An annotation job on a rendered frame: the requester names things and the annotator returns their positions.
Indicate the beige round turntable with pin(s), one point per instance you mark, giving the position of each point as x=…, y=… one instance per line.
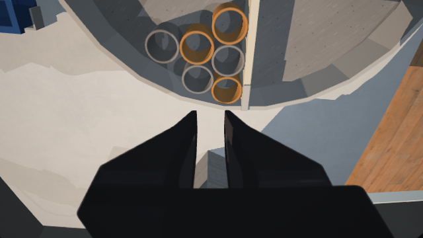
x=303, y=49

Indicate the blue open crate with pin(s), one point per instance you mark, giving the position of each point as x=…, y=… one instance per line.
x=15, y=15

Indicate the grey hollow cylinder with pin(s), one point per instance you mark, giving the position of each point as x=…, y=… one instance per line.
x=155, y=52
x=198, y=86
x=231, y=68

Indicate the bronze bushing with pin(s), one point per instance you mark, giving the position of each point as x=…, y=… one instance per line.
x=192, y=56
x=236, y=36
x=226, y=96

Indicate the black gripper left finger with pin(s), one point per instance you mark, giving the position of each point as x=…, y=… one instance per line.
x=160, y=160

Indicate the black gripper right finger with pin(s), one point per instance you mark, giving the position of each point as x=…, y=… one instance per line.
x=254, y=160

